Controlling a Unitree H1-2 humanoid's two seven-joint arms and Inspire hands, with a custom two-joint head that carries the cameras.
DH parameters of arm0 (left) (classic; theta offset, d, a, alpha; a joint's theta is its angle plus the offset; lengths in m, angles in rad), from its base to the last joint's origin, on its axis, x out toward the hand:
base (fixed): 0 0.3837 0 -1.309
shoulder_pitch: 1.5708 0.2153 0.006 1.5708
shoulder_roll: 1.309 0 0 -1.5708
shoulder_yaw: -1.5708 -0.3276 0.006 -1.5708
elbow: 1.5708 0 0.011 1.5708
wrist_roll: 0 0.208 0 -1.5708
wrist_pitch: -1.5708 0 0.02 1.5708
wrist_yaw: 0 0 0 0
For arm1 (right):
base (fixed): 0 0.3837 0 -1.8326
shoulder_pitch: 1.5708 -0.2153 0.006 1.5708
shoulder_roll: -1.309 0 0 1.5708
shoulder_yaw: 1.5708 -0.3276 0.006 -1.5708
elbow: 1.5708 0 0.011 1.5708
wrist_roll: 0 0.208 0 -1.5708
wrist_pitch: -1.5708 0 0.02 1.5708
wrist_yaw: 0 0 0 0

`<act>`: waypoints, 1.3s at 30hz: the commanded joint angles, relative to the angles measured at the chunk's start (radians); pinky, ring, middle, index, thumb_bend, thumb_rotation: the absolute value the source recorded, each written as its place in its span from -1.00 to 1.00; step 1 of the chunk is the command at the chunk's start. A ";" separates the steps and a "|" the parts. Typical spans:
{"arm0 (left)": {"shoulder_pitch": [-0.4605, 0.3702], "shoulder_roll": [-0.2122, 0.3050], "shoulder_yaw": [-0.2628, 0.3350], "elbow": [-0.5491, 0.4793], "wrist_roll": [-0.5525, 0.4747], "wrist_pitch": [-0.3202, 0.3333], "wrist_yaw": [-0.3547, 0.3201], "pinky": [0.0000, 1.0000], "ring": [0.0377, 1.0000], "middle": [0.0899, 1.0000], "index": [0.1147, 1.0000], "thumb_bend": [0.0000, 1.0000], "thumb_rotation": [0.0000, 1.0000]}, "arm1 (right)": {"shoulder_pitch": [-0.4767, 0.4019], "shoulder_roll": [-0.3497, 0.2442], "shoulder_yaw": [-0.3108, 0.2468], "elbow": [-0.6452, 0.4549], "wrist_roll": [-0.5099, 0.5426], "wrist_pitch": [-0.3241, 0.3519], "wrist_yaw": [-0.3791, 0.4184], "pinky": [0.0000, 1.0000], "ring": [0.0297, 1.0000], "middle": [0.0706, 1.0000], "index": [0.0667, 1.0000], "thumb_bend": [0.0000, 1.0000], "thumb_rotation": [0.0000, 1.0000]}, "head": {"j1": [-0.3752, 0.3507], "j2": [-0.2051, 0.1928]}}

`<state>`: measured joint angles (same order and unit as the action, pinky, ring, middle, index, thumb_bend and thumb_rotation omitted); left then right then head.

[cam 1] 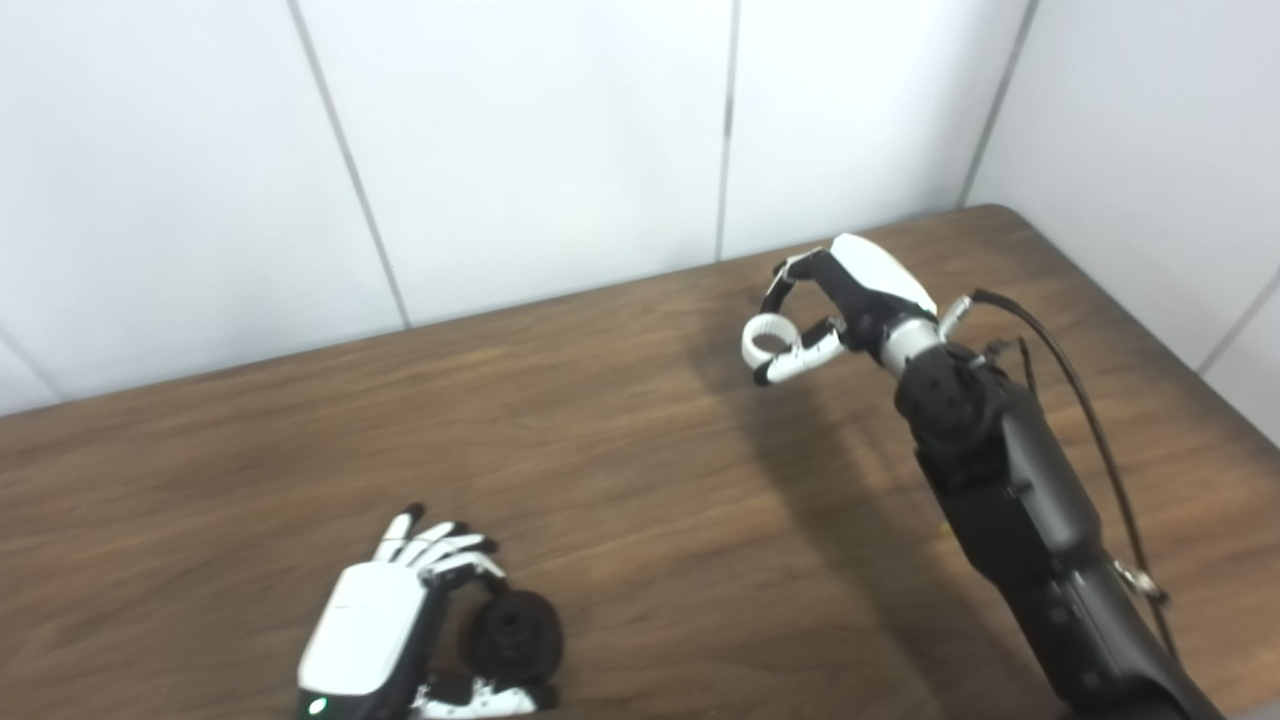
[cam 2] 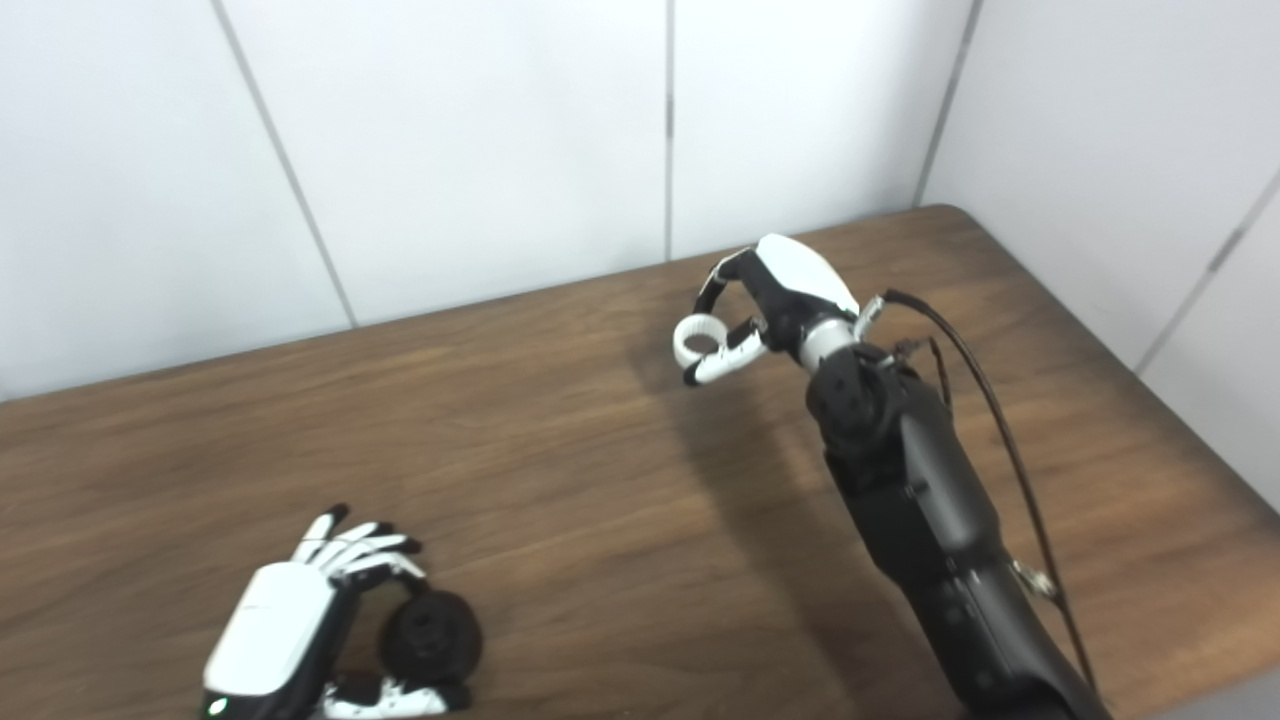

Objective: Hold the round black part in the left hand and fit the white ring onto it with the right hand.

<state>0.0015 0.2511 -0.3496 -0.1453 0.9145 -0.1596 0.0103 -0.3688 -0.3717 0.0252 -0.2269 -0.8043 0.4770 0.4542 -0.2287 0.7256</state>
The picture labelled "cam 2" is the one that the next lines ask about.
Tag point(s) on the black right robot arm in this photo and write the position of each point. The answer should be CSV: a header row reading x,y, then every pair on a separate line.
x,y
930,500

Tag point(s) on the round black part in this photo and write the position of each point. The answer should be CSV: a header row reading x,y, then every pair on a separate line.
x,y
440,640

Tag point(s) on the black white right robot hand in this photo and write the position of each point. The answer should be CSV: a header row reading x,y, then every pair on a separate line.
x,y
800,280

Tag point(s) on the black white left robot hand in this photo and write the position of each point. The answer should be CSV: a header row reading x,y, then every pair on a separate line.
x,y
270,630

